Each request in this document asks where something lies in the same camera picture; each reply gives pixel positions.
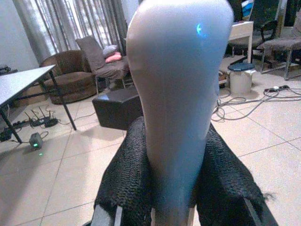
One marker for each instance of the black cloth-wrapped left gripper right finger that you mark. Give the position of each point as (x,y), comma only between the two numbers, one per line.
(225,186)

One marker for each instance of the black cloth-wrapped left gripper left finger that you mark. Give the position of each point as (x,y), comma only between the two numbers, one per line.
(124,179)

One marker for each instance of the black leather ottoman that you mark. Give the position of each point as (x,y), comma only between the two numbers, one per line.
(115,107)

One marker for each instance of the black router with antennas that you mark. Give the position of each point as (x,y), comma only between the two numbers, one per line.
(50,122)

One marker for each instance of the small grey device green light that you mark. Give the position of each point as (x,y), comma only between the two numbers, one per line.
(36,140)

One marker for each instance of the white bucket with blue lid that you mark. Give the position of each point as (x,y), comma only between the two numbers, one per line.
(241,80)

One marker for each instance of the white and black power strip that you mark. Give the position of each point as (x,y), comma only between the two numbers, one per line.
(277,88)

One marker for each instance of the brown round armchair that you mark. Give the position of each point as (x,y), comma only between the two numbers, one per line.
(70,81)

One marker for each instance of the pink pillow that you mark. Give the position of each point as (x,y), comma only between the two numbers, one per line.
(113,58)

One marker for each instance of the brown cardboard box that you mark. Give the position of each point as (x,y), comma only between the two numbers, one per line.
(30,95)

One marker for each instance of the grey knitted pillow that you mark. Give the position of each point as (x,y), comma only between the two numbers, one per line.
(109,50)

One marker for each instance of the grey fabric covered chair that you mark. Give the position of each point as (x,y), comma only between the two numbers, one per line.
(92,53)

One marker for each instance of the grey table with black legs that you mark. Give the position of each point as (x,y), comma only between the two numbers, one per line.
(18,81)

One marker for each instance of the white side table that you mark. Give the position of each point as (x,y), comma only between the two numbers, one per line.
(241,30)

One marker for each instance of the black office chair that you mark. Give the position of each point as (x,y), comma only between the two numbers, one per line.
(268,30)

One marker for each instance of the grey sheer curtain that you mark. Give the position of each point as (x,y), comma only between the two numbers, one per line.
(58,23)

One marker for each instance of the blue storage boxes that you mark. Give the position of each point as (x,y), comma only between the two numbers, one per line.
(248,8)

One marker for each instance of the brown cushioned metal frame chair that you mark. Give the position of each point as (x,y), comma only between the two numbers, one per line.
(279,43)

